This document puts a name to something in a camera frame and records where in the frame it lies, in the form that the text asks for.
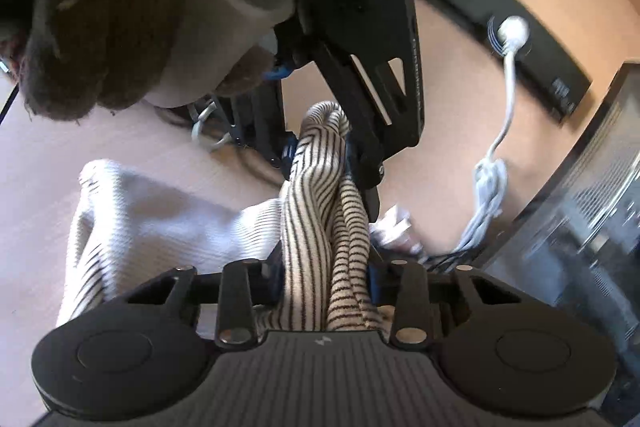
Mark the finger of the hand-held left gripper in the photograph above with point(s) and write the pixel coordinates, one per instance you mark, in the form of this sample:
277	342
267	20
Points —
265	122
370	142

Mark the crumpled white wrapper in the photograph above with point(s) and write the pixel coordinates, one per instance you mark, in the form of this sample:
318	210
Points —
397	232

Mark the striped knit garment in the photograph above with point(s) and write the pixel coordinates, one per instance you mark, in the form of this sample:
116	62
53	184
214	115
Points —
310	207

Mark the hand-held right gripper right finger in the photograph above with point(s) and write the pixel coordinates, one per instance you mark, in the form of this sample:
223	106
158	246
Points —
374	284

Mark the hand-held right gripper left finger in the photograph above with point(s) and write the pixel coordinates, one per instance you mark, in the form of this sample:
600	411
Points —
265	282

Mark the black wall socket panel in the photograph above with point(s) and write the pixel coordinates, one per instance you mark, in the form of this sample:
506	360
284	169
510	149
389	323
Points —
470	2

